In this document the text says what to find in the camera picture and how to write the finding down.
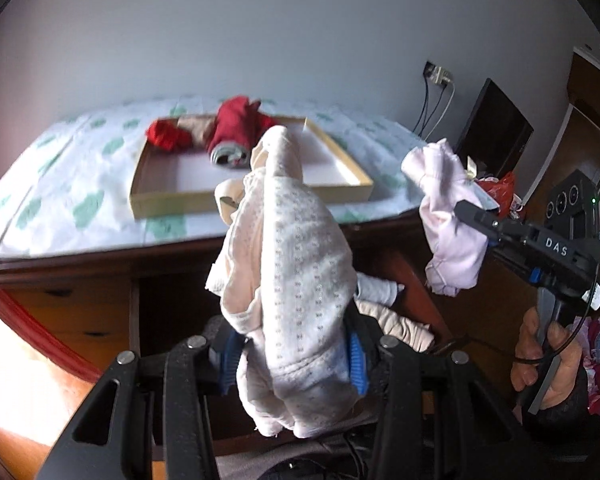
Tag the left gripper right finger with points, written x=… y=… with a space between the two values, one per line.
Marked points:
x=438 y=418

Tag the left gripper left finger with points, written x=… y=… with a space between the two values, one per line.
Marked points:
x=140 y=403

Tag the pale pink underwear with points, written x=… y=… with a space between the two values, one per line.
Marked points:
x=457 y=250

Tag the beige dotted underwear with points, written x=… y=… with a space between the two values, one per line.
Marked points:
x=414 y=334

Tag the white dotted underwear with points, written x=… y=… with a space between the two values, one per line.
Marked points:
x=285 y=278

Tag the small red underwear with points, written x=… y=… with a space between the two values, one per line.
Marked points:
x=166 y=136

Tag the bright red underwear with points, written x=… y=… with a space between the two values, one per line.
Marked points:
x=239 y=126

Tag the beige knitted underwear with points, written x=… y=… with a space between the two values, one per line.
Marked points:
x=200 y=127

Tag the grey folded underwear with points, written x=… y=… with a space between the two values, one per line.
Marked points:
x=377 y=290

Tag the red plastic bag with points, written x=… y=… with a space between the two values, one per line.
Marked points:
x=501 y=190

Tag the dark wooden dresser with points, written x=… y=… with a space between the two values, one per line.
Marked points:
x=63 y=320

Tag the person's grey trouser legs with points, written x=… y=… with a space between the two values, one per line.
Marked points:
x=346 y=455

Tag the black monitor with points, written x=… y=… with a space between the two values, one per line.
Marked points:
x=495 y=134

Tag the white green-patterned table cloth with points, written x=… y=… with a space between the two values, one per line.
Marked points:
x=68 y=192

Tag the wall power outlet with plugs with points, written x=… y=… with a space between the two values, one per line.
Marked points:
x=436 y=74

